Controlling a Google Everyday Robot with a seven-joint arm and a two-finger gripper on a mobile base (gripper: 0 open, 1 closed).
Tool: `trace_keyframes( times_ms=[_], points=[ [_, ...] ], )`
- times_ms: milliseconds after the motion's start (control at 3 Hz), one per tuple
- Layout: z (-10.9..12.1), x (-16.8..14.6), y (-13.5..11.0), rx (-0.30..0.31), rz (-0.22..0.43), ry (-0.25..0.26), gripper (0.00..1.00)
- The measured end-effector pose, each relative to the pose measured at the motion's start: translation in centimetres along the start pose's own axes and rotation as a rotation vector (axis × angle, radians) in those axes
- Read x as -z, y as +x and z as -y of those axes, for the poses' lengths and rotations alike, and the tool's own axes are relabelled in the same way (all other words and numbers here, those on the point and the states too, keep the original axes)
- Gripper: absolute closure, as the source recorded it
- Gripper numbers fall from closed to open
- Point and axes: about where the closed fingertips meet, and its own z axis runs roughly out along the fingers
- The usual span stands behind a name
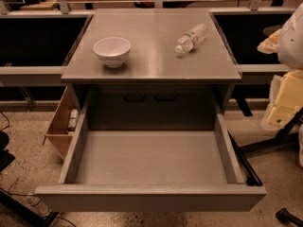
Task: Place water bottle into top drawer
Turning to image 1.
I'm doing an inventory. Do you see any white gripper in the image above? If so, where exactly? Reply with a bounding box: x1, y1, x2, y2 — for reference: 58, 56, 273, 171
257, 29, 303, 131

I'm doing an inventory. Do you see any clear plastic water bottle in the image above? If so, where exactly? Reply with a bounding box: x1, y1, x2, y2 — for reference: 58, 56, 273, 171
174, 24, 208, 54

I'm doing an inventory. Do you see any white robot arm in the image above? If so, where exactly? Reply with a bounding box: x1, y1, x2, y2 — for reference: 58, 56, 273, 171
257, 4, 303, 129

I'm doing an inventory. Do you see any grey cabinet with flat top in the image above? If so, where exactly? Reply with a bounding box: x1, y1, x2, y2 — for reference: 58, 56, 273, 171
62, 9, 241, 131

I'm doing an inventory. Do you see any open grey top drawer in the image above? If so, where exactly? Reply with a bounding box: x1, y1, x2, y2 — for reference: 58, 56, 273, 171
35, 86, 266, 212

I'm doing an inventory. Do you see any small white bottle in box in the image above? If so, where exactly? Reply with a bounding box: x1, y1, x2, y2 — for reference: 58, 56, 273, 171
67, 109, 79, 131

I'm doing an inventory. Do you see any black stand base right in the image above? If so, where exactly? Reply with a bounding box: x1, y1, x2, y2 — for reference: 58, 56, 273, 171
231, 108, 303, 154

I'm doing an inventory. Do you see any white ceramic bowl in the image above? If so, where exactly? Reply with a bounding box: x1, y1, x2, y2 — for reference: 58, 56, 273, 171
93, 37, 132, 68

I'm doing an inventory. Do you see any black object bottom right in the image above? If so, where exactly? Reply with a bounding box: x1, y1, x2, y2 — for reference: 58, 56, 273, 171
276, 208, 303, 227

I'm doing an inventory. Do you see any wooden side box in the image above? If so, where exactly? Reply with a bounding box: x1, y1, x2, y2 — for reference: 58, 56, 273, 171
45, 88, 76, 160

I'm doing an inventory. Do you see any black equipment left floor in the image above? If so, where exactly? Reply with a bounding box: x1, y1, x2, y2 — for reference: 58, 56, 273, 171
0, 131, 15, 172

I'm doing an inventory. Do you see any black drawer slide rail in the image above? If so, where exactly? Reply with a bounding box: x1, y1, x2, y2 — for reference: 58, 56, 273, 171
229, 134, 263, 186

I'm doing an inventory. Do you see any black cable on floor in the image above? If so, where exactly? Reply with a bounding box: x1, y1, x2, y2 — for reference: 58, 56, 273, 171
0, 111, 77, 227

